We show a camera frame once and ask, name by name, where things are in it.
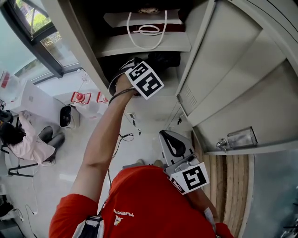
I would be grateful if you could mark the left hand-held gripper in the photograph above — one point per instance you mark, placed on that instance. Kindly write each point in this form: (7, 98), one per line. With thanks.
(146, 80)

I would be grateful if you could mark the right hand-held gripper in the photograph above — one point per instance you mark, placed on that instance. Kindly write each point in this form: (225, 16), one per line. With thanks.
(193, 177)

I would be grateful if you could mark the grey metal locker cabinet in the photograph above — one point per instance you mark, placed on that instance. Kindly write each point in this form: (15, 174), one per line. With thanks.
(149, 43)

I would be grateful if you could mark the person's left forearm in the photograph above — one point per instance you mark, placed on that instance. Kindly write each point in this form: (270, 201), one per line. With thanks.
(102, 144)

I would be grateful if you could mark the person's right forearm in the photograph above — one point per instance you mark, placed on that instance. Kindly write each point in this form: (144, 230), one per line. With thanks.
(202, 202)

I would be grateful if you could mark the person's right shoe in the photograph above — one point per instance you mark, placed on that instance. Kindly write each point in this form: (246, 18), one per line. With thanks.
(158, 163)

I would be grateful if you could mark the person's shoe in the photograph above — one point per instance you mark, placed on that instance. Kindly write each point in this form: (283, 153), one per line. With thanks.
(140, 162)
(158, 163)

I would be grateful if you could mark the person's left shoe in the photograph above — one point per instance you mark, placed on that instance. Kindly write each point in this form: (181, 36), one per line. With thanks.
(140, 162)

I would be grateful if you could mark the red-capped water jug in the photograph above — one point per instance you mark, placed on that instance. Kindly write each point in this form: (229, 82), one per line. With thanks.
(102, 97)
(85, 104)

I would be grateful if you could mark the person's grey trousers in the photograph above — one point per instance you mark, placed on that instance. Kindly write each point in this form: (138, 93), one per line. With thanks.
(130, 166)

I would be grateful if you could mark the white paper bag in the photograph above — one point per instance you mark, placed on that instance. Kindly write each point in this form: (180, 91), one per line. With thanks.
(144, 22)

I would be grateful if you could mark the person's red shirt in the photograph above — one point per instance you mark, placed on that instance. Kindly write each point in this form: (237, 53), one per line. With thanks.
(149, 204)

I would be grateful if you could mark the wooden slat bench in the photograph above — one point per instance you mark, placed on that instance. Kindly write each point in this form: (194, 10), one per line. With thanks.
(232, 186)

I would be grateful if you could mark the white small appliance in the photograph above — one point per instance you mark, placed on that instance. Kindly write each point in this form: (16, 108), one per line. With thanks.
(67, 117)

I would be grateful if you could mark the white water dispenser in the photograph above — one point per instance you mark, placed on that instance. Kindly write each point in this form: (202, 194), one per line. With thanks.
(35, 100)

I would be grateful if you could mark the large clear dispenser water bottle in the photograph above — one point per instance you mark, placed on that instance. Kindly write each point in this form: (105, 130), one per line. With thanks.
(9, 84)

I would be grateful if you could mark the black metal stand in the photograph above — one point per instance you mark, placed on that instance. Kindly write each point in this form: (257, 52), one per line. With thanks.
(21, 170)

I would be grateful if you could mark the black window frame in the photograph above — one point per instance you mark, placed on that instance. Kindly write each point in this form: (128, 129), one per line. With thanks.
(44, 53)

